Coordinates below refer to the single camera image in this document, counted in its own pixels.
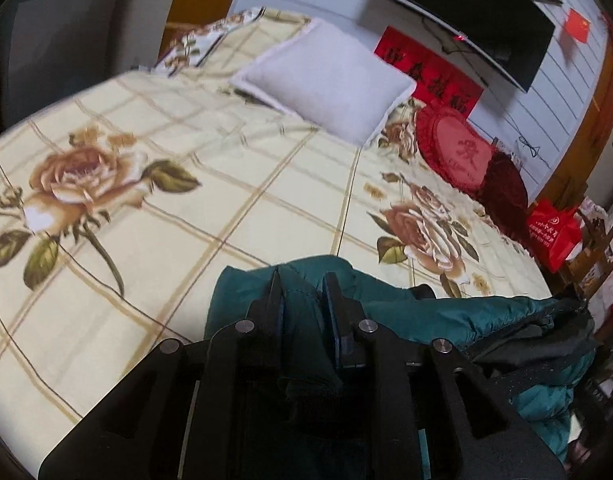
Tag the floral patterned pillow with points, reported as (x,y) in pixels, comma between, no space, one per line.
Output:
(196,45)

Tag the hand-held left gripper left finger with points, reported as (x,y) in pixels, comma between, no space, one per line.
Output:
(271,305)

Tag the floral checked bed sheet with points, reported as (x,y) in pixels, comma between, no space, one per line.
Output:
(211,170)

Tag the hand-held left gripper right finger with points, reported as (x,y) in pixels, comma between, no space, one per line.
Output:
(344,310)

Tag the red heart-shaped cushion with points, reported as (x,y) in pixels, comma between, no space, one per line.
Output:
(456,150)

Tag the wooden chair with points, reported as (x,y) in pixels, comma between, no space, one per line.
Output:
(596,240)

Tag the red shopping bag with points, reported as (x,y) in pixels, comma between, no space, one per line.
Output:
(553,235)

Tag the green puffer jacket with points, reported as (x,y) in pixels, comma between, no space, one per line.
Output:
(436,315)

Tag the small red flag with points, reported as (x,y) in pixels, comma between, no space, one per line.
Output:
(577,25)

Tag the white pillow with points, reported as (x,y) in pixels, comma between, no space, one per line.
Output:
(326,80)

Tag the red wall banner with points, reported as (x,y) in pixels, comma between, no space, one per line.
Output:
(401,57)

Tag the dark red velvet cushion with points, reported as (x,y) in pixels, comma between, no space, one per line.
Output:
(503,195)

